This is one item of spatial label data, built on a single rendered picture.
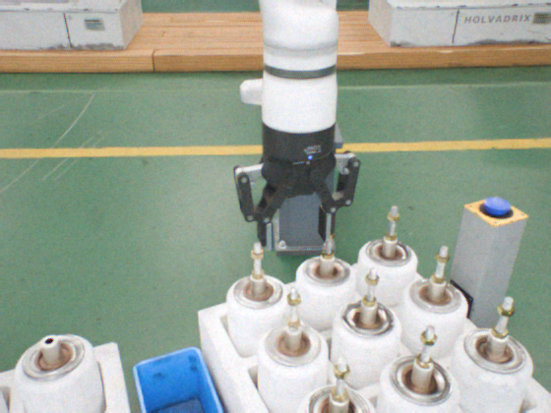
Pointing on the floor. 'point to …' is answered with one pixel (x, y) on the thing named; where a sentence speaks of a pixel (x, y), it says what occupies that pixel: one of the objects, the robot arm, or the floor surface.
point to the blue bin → (175, 383)
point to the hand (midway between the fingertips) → (296, 232)
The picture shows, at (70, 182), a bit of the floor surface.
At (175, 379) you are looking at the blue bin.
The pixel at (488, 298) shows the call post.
